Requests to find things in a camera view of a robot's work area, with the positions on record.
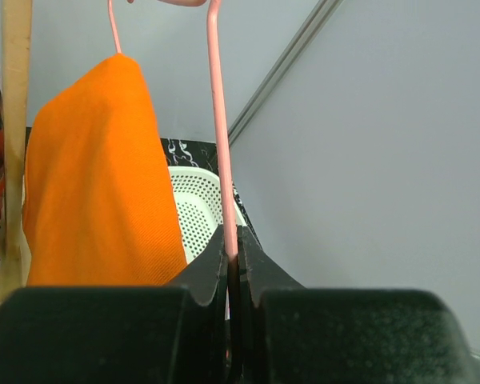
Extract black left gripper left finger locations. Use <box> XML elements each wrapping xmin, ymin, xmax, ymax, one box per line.
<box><xmin>0</xmin><ymin>229</ymin><xmax>227</xmax><ymax>383</ymax></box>

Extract wooden clothes rack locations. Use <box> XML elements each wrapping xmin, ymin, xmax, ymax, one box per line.
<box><xmin>0</xmin><ymin>1</ymin><xmax>33</xmax><ymax>304</ymax></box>

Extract orange trousers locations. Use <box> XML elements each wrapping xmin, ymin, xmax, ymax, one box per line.
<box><xmin>22</xmin><ymin>54</ymin><xmax>186</xmax><ymax>286</ymax></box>

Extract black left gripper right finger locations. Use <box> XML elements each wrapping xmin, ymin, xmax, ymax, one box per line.
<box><xmin>238</xmin><ymin>227</ymin><xmax>473</xmax><ymax>383</ymax></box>

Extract pink wire hanger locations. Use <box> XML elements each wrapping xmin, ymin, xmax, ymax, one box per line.
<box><xmin>106</xmin><ymin>0</ymin><xmax>241</xmax><ymax>261</ymax></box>

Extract white perforated plastic basket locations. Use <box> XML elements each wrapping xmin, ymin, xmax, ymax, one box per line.
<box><xmin>169</xmin><ymin>166</ymin><xmax>223</xmax><ymax>263</ymax></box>

